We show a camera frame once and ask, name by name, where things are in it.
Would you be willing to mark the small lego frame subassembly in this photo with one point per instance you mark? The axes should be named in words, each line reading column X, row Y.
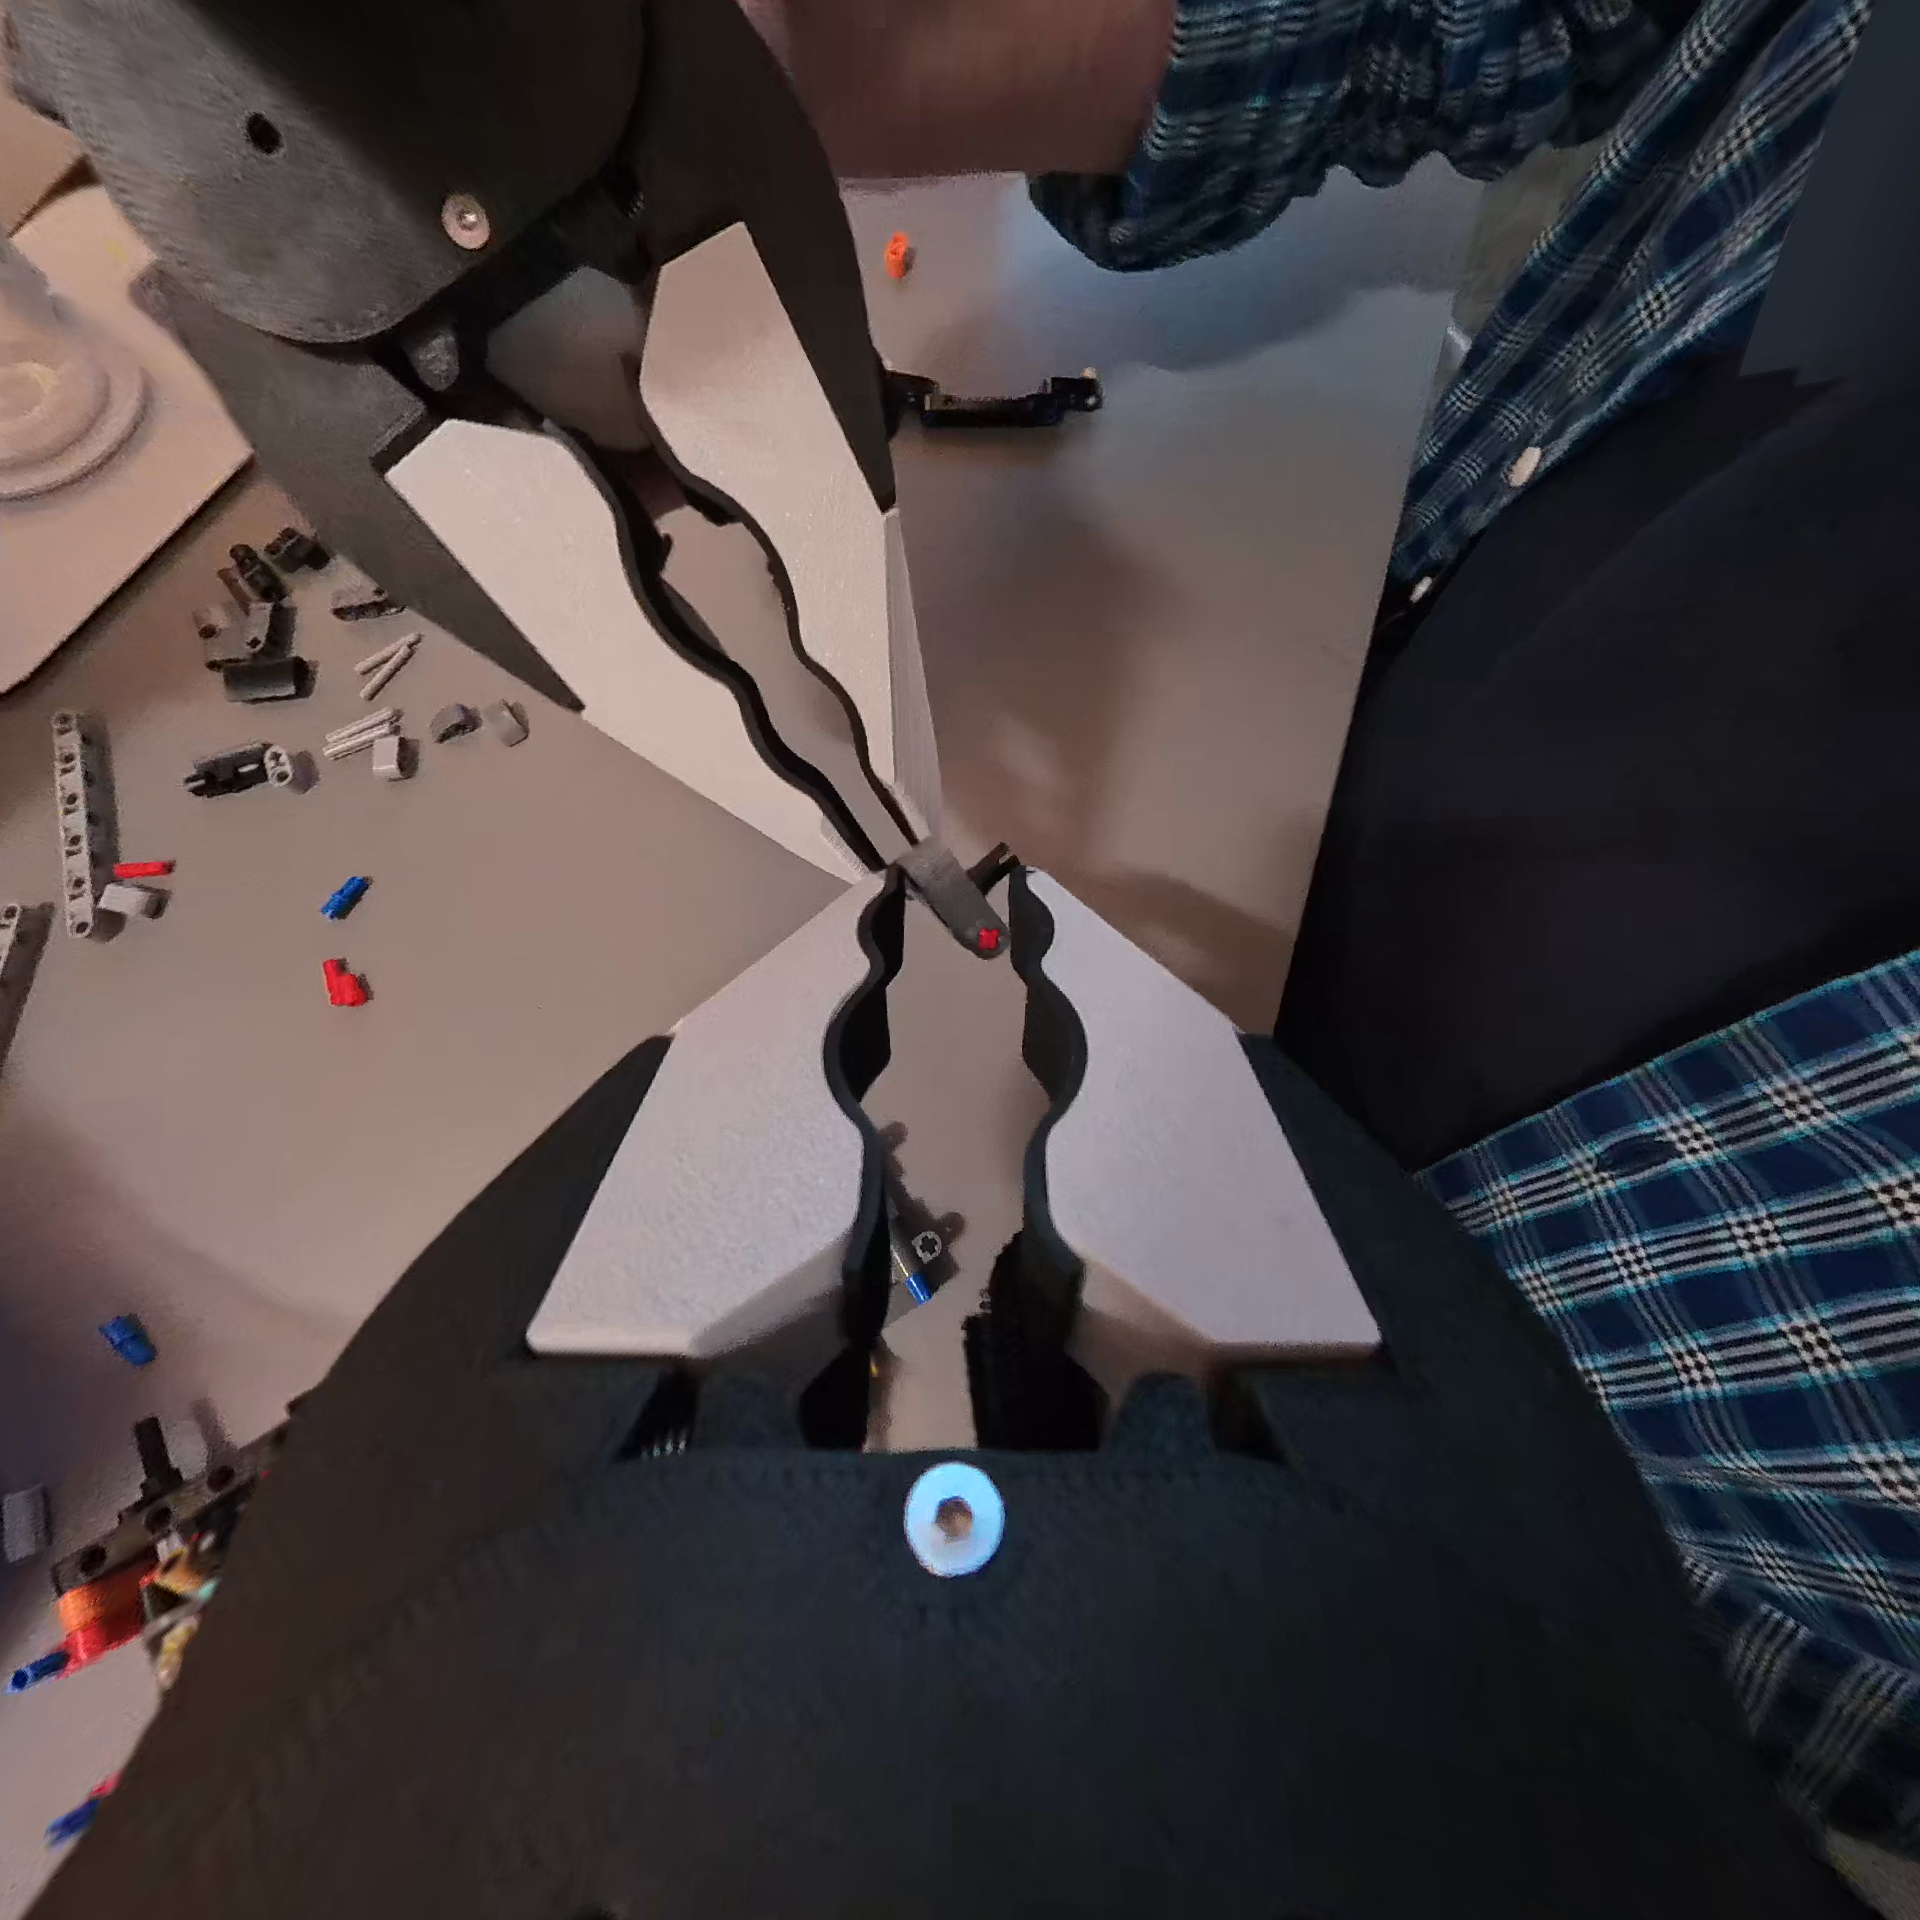
column 918, row 1245

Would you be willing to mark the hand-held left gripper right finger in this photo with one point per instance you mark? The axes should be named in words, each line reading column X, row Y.
column 1215, row 1184

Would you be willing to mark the person's right forearm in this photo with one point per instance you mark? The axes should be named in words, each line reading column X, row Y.
column 975, row 91

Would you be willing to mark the red lego connector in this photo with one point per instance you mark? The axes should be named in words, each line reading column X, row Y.
column 344, row 982

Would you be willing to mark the lego chassis assembly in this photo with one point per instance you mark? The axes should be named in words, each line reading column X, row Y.
column 151, row 1560

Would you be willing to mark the red white lego piece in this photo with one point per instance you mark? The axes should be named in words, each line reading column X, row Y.
column 129, row 897

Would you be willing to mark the silver monitor stand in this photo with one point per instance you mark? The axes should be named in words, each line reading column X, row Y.
column 105, row 570

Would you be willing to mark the scattered small lego pieces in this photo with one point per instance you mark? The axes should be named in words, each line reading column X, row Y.
column 249, row 768

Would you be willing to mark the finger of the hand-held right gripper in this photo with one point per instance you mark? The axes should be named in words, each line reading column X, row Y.
column 780, row 405
column 555, row 584

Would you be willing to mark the small grey red Lego piece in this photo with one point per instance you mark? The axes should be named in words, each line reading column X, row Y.
column 952, row 892

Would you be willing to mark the dark navy shirt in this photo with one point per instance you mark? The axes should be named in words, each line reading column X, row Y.
column 1575, row 824

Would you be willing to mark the blue lego pin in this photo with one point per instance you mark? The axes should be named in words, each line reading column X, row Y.
column 69, row 1818
column 344, row 897
column 39, row 1671
column 129, row 1339

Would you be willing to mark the short grey lego liftarm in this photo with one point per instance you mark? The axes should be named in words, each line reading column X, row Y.
column 83, row 810

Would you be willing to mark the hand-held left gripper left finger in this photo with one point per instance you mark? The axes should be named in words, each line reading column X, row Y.
column 705, row 1184

